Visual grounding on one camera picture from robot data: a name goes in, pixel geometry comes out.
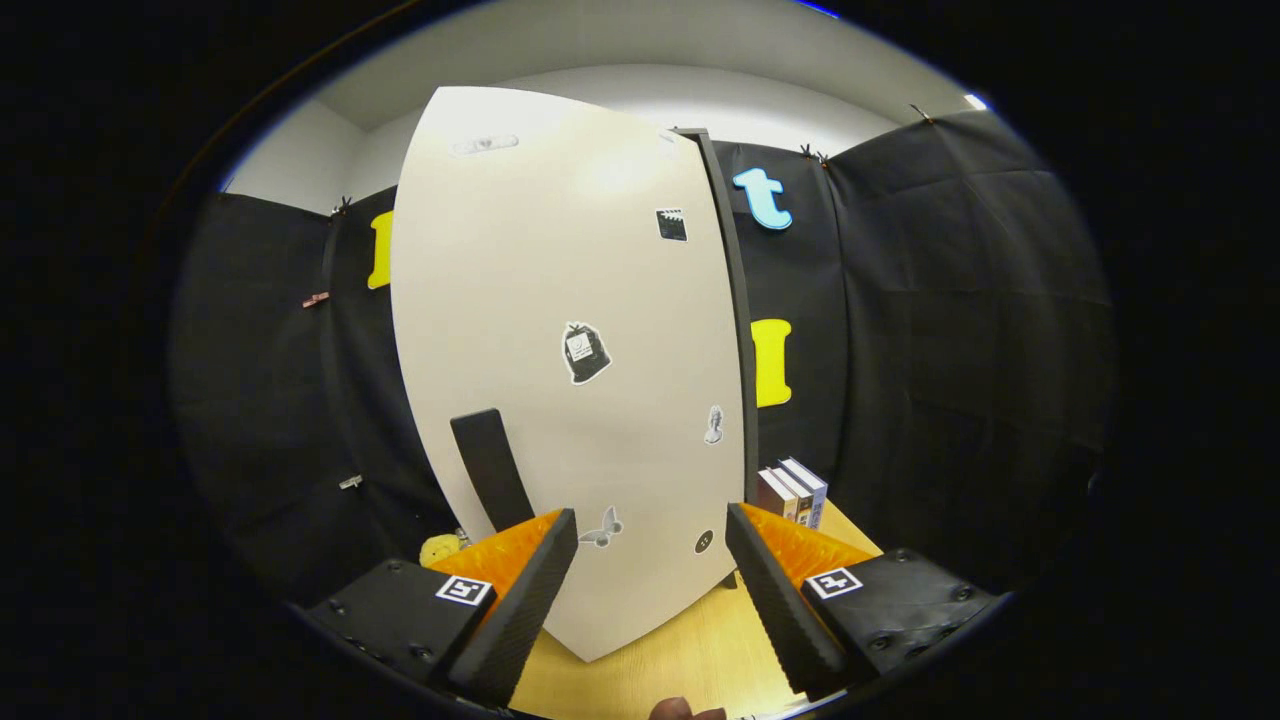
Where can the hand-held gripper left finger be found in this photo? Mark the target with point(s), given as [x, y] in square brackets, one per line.
[525, 610]

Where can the small ceiling light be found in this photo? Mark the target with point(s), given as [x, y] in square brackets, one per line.
[976, 101]

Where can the grey shoe cabinet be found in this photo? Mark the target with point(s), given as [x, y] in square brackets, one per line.
[751, 450]

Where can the beige shoe cabinet door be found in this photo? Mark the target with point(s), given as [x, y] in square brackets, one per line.
[520, 280]

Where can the dark cover book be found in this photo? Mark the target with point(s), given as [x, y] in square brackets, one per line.
[797, 490]

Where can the yellow pineapple plush toy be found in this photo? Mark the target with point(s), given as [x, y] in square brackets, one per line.
[440, 550]

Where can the black backdrop cloth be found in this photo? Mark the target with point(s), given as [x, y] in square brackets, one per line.
[950, 350]

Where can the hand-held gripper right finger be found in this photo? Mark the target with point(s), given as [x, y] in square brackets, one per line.
[775, 600]

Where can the white cover book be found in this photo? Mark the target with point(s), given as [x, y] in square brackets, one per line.
[815, 490]

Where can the brown cover book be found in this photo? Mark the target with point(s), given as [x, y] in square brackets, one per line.
[772, 492]

